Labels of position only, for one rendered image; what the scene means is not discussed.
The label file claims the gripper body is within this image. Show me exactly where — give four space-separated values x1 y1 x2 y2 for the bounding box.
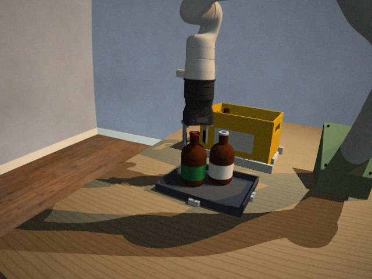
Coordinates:
176 59 216 126

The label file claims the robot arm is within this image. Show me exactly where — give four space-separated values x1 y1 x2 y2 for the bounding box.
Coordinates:
180 0 372 164

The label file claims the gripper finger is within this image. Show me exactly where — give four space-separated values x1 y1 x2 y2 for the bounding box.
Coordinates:
181 120 189 145
202 125 213 144

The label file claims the yellow crate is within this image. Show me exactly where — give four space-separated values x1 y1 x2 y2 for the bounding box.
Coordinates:
199 103 284 164

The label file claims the brown bottle with green label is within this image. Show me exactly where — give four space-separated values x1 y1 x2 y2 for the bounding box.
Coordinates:
181 131 207 187

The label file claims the brown glass bottle with white label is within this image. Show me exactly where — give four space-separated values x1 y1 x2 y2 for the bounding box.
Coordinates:
208 131 235 185

